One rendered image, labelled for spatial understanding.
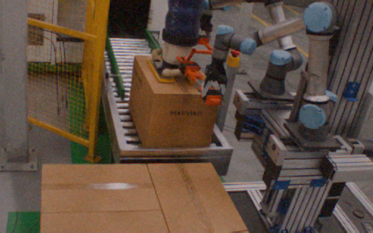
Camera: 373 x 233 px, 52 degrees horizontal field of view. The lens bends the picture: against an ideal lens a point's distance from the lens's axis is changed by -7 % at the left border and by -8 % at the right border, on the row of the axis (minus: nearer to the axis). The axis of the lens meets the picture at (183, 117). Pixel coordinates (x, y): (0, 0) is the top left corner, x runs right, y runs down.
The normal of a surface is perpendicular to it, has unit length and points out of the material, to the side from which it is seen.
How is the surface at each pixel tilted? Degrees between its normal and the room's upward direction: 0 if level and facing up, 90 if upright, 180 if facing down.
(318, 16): 82
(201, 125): 90
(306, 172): 90
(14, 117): 90
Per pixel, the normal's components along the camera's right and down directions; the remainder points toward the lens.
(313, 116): -0.54, 0.43
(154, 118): 0.29, 0.49
